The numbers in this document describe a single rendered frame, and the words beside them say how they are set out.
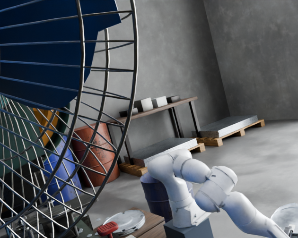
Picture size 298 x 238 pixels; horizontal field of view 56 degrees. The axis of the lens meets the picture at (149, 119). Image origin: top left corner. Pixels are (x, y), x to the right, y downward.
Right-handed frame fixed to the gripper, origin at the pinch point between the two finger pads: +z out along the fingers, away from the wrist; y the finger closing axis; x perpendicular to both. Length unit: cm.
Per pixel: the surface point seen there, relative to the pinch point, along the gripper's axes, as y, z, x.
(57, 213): 53, -88, 64
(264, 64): 83, 409, 113
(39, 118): 93, -64, 99
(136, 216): 12, -22, 90
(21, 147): 85, -100, 53
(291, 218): 0.7, 13.6, 3.0
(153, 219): 10, -18, 80
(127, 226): 12, -33, 89
